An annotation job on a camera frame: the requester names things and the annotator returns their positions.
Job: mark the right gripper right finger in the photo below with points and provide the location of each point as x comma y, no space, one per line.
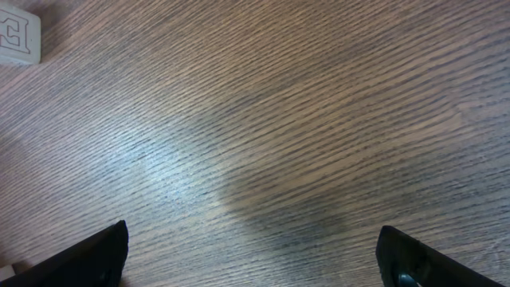
405,261

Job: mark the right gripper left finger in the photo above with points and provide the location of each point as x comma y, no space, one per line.
97,261

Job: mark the wooden block red edge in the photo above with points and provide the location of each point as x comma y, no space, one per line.
20,36

